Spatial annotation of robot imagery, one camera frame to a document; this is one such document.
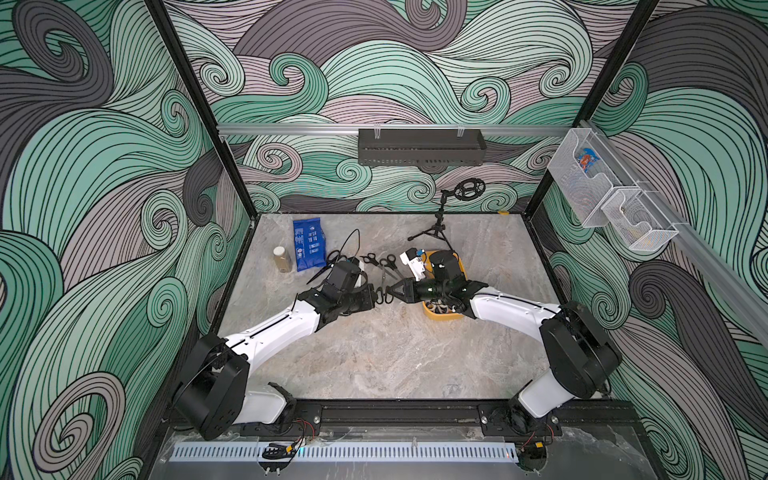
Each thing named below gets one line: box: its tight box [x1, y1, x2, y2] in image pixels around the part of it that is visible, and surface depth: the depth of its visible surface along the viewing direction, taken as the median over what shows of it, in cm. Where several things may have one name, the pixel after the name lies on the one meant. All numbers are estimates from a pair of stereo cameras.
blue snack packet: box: [293, 217, 327, 272], surface depth 109 cm
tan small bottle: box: [273, 246, 291, 273], surface depth 100 cm
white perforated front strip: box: [173, 442, 519, 463], surface depth 71 cm
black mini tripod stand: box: [407, 178, 486, 254], surface depth 96 cm
